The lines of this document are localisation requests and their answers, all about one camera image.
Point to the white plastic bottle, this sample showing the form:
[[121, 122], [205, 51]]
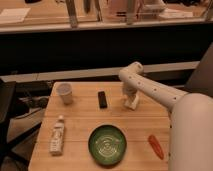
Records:
[[56, 142]]

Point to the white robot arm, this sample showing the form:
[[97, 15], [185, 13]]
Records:
[[191, 119]]

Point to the white paper sheet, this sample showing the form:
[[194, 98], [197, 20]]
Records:
[[14, 15]]

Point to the red orange carrot toy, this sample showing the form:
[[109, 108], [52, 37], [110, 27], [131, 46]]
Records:
[[156, 146]]

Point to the black chair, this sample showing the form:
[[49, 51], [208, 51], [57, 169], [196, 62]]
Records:
[[10, 107]]

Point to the green ceramic plate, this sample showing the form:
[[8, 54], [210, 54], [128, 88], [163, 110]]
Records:
[[107, 145]]

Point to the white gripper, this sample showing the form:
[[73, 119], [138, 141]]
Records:
[[132, 97]]

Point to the white sponge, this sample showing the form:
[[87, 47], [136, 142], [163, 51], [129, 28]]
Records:
[[132, 104]]

